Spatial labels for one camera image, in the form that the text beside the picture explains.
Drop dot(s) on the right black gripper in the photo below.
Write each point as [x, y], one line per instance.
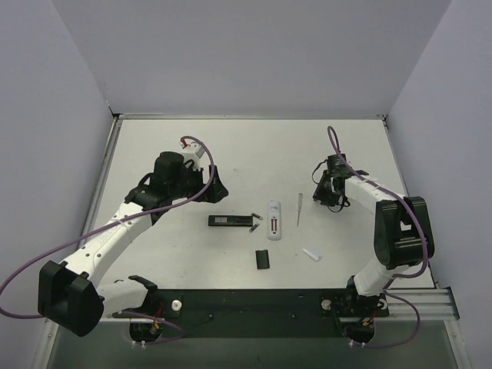
[327, 188]

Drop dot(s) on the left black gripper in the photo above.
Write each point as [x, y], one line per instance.
[209, 184]

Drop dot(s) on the black remote control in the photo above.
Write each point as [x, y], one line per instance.
[230, 221]

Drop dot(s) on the clear handle screwdriver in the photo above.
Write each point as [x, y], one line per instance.
[299, 208]

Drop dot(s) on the white remote control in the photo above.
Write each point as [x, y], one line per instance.
[274, 211]

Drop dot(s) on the white battery cover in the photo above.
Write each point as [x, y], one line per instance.
[313, 256]

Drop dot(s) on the black battery cover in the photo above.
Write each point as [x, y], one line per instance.
[262, 259]

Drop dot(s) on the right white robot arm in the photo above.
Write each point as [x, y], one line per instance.
[403, 239]

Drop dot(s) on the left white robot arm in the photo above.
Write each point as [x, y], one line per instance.
[70, 292]

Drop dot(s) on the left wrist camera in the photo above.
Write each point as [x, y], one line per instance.
[192, 154]

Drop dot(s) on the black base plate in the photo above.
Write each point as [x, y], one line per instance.
[256, 313]

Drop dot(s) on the aluminium table rail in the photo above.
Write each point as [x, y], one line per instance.
[433, 304]

